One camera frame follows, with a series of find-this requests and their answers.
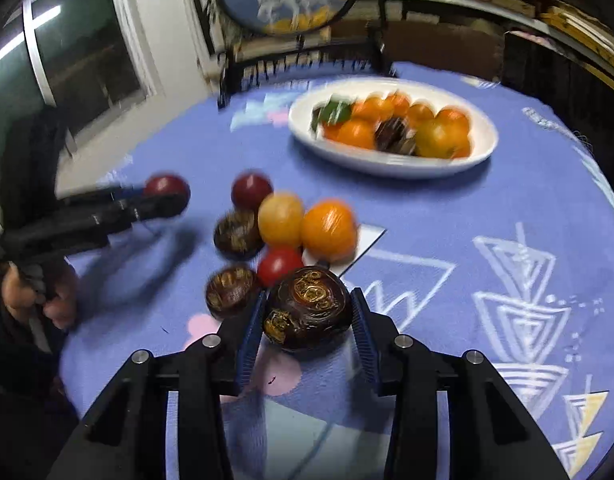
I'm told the dark brown water chestnut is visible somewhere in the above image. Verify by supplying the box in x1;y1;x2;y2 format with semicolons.
374;117;413;151
213;209;265;262
205;266;262;321
263;266;353;352
389;137;419;157

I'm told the person's left forearm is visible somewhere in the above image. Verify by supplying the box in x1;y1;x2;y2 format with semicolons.
0;305;82;466

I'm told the person's left hand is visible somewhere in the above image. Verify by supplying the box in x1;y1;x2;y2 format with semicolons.
2;259;81;332

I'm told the blue patterned tablecloth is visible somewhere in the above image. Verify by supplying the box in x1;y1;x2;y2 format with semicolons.
57;62;614;480

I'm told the tangerine with green leaf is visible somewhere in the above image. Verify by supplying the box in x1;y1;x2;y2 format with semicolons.
311;100;355;142

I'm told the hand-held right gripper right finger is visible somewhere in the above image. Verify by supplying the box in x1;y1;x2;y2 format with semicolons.
349;287;570;480

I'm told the white oval plate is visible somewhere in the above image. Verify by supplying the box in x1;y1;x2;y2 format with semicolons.
288;78;499;179

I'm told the red plum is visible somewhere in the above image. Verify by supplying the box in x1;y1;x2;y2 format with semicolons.
143;174;192;211
257;246;305;288
231;172;274;210

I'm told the window with white frame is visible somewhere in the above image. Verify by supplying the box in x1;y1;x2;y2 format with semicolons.
0;0;158;171

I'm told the brown wooden cabinet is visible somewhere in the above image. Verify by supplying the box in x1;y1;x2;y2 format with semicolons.
332;15;508;81

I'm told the yellow orange plum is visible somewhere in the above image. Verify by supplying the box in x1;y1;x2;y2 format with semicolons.
257;192;306;249
406;102;435;126
415;120;463;159

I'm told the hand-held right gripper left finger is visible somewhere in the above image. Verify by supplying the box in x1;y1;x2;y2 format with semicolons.
47;287;268;480

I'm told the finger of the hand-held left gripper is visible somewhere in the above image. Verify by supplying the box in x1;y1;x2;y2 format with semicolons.
89;194;189;237
57;185;148;214

